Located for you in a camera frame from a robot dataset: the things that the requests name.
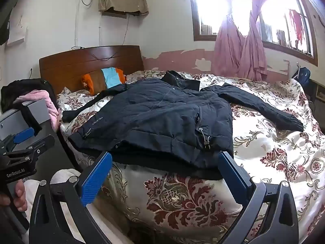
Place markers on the orange brown blue pillow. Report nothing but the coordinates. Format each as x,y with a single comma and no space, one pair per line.
106,77

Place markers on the wooden bed headboard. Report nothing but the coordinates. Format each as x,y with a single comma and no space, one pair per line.
76,66

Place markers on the cream fleece garment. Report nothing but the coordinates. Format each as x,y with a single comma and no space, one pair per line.
63,175

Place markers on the dark navy padded jacket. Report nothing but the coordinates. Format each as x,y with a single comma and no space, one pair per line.
162,122

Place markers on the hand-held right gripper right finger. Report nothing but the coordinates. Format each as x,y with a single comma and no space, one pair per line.
229,172

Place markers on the beige cloth covered wall box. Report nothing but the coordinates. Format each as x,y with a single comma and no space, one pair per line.
121,0

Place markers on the black wall television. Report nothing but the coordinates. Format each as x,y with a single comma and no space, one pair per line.
3,30

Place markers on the grey bedside furniture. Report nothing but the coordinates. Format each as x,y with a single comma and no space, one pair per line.
38,110

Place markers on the blue backpack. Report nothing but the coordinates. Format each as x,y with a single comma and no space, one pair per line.
302,75

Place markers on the pink curtain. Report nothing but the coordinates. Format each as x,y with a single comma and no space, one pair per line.
254,48
228,45

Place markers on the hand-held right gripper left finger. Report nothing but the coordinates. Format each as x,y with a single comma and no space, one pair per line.
96,176

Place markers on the red hanging garment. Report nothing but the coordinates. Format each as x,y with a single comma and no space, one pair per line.
297,22

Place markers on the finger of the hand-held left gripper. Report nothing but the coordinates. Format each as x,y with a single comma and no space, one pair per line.
38,144
24,134

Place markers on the person's left hand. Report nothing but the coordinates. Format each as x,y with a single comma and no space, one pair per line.
19,195

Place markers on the black clothes pile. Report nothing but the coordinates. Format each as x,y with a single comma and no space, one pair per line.
28,87

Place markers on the floral bed blanket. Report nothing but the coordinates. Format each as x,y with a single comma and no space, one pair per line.
266,152

